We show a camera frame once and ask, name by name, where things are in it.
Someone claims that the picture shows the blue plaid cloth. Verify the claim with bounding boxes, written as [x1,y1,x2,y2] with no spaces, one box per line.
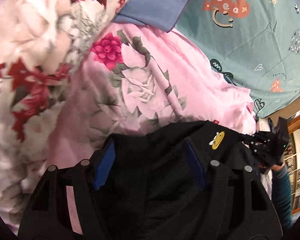
[113,0,190,33]

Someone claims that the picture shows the pink floral bed sheet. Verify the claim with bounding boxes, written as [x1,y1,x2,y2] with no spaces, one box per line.
[43,23,257,168]

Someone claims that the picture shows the person's right hand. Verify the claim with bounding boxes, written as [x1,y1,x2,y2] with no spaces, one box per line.
[259,163,286,175]

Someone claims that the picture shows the teal right sleeve forearm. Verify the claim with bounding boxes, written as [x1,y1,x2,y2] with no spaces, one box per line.
[271,166,292,231]

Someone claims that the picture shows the wooden shelf with frames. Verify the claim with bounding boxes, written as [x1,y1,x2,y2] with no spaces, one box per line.
[284,110,300,214]

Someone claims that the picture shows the teal heart-print quilt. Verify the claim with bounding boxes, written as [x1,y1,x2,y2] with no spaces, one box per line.
[175,0,300,118]

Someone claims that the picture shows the black pants with smiley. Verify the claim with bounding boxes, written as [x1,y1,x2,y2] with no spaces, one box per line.
[88,119,268,240]

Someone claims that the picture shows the red floral pillow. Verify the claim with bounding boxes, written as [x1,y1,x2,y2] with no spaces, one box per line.
[0,0,129,229]

